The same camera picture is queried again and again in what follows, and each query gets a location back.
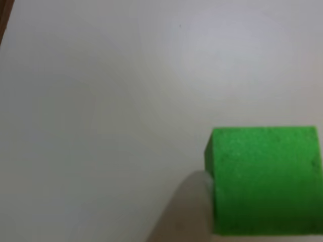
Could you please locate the green foam cube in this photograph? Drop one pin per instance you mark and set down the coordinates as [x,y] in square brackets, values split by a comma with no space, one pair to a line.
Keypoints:
[265,181]

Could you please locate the brown cardboard panel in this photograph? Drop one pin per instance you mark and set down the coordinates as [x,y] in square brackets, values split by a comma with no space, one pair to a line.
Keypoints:
[4,15]

